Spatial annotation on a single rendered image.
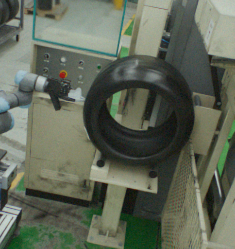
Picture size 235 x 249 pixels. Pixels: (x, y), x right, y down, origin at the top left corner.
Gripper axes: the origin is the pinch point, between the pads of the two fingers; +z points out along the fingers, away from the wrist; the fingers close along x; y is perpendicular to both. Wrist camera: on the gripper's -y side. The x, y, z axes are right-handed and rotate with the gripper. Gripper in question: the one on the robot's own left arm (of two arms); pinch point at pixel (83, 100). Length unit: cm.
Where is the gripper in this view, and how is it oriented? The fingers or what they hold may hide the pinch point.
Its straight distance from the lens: 181.6
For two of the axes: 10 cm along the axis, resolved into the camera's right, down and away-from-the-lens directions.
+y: 2.7, -8.4, -4.7
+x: 1.1, -4.6, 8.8
